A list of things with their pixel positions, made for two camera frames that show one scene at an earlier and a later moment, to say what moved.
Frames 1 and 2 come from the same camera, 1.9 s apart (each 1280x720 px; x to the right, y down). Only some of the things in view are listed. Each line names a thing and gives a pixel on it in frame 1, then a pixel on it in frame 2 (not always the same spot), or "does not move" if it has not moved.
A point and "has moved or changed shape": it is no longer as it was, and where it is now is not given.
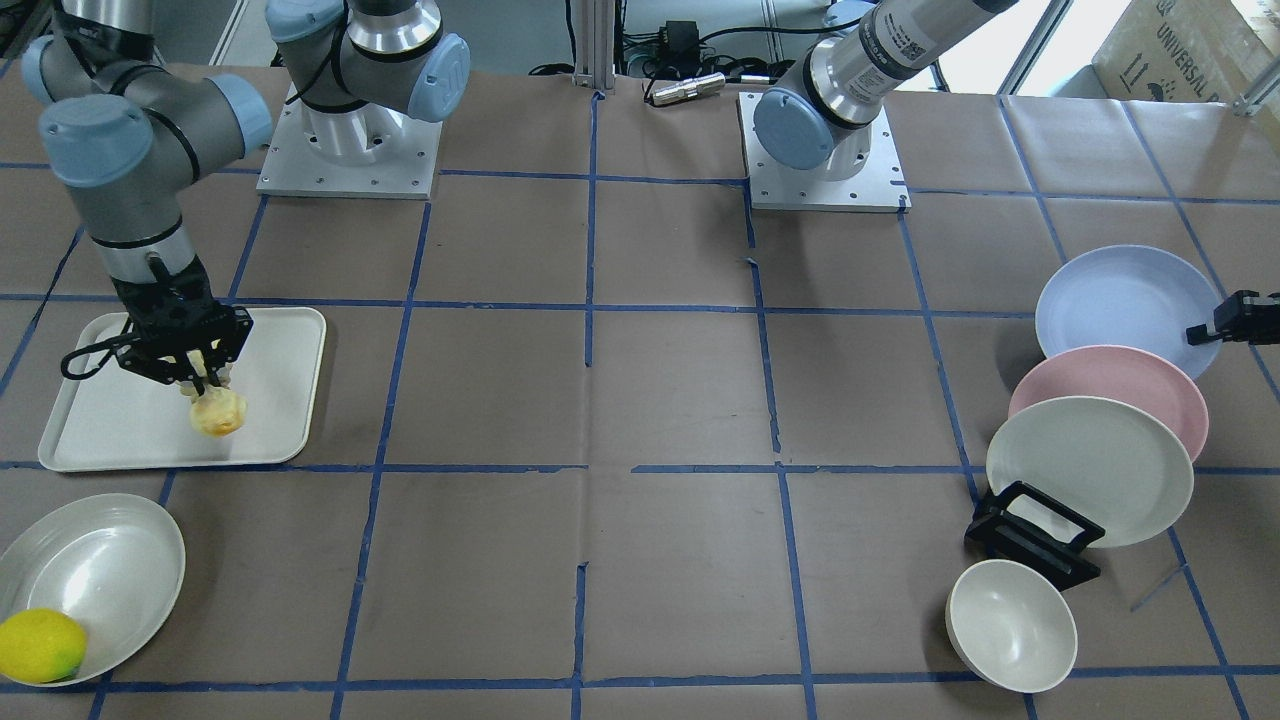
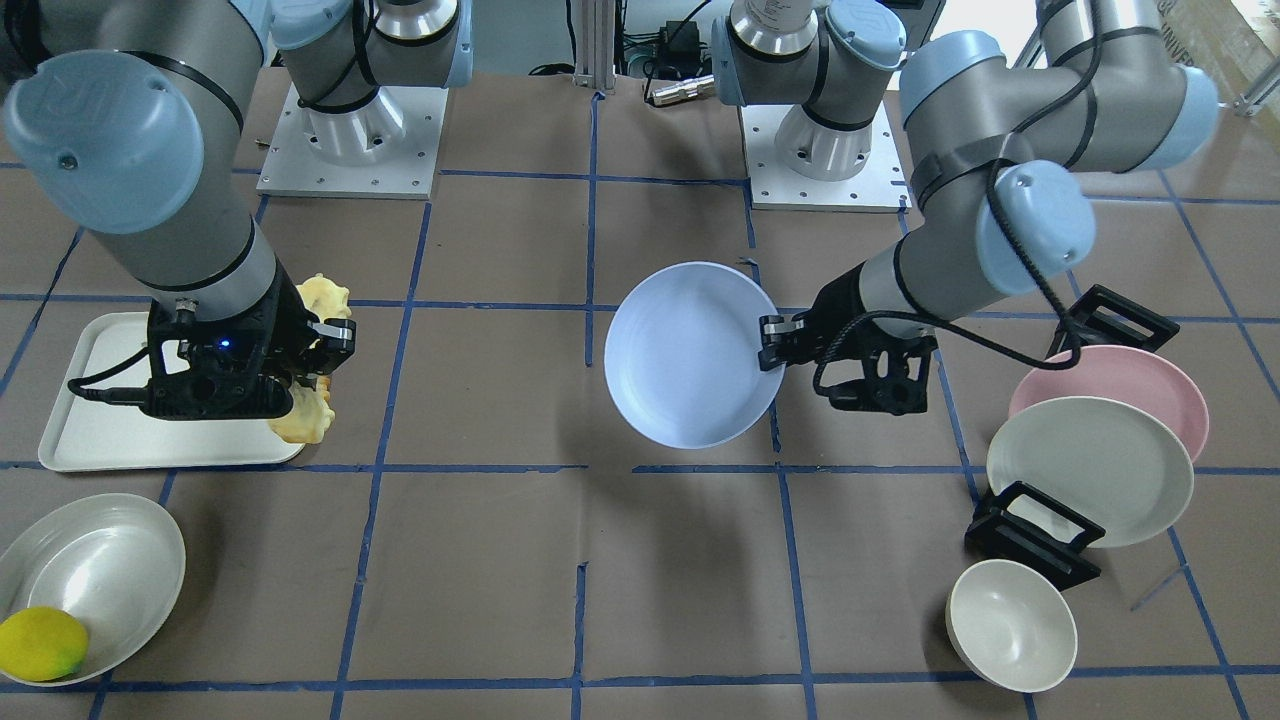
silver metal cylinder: x=689 y=88 does not move
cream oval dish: x=116 y=562 does not move
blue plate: x=1131 y=296 -> x=682 y=356
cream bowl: x=1007 y=629 does not move
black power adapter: x=679 y=43 does not move
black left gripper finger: x=1234 y=321 -> x=783 y=341
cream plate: x=1101 y=463 does not move
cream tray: x=114 y=418 does not move
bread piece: x=217 y=413 has moved or changed shape
